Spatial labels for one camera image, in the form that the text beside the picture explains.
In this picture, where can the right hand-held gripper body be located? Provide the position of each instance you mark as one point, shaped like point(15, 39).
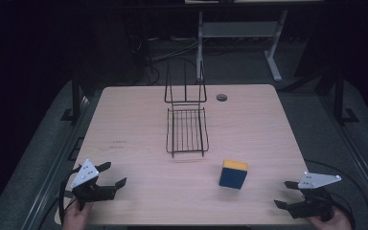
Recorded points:
point(313, 207)

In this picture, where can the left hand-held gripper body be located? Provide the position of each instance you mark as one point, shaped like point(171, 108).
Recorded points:
point(89, 192)

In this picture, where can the person's right hand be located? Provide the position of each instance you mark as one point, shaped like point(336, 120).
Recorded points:
point(333, 223)

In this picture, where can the person's left hand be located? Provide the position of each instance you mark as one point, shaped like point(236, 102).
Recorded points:
point(76, 218)

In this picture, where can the blue and yellow sponge block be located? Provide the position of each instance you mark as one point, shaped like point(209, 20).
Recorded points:
point(233, 179)

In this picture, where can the black metal stand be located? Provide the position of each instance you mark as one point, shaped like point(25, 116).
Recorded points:
point(75, 96)
point(339, 96)

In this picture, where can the grey metal stand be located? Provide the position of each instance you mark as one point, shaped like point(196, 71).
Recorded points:
point(236, 29)

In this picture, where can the grey metal rail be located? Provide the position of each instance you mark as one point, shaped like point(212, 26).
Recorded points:
point(55, 166)
point(355, 159)

